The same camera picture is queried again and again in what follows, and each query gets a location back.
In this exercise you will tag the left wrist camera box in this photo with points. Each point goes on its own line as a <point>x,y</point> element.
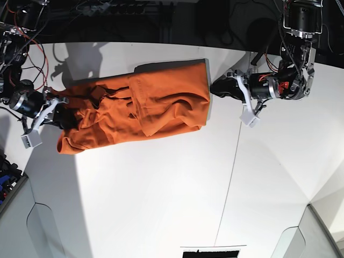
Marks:
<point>249,119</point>

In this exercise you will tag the orange t-shirt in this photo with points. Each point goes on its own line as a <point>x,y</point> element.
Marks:
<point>137,106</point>

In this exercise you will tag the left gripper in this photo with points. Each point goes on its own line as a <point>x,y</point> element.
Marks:
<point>236,86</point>

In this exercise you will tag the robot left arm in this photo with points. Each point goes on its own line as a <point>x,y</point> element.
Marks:
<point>299,25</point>

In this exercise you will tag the grey right side panel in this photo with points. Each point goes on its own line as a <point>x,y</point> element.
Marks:
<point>310,238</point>

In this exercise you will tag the grey panel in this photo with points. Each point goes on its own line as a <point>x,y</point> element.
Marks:
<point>310,238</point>
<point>28,228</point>

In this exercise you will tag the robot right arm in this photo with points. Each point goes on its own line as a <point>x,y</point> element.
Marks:
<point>21,23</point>

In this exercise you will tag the blue black clutter bin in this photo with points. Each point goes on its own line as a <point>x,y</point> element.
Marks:
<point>10,176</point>

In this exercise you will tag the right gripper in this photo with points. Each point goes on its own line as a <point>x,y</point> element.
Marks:
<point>46,108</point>

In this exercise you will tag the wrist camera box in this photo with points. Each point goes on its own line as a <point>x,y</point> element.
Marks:
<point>249,119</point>
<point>32,139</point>

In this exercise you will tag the grey left side panel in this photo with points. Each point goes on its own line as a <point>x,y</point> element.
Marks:
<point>28,228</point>

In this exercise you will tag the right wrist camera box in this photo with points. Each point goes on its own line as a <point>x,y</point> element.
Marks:
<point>32,139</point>

